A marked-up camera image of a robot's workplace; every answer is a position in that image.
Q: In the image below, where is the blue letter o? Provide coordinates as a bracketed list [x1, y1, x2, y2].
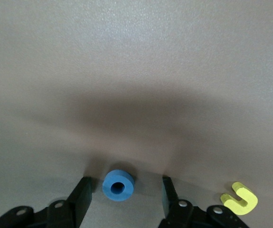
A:
[102, 169, 135, 202]

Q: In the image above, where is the brown table cover sheet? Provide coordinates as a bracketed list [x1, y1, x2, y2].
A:
[0, 0, 273, 228]

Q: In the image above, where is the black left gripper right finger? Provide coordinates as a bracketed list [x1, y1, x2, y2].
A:
[159, 175, 248, 228]

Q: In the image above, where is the yellow letter u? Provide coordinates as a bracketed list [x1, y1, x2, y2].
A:
[220, 182, 259, 216]

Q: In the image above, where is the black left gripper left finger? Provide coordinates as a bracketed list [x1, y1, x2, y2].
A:
[0, 177, 92, 228]

